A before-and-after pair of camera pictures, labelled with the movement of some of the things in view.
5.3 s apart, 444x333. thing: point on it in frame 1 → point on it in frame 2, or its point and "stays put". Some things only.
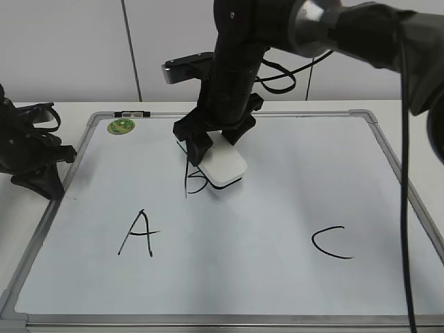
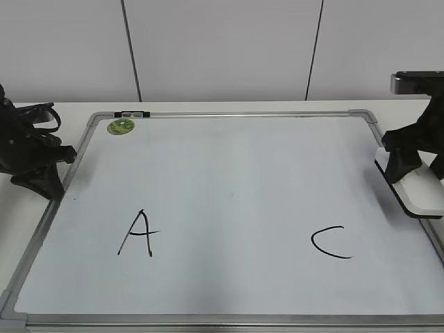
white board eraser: [223, 166] → [420, 189]
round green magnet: [120, 126] stays put
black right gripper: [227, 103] → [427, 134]
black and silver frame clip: [132, 114] stays put
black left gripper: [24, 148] stays put
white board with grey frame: [311, 239] stays put
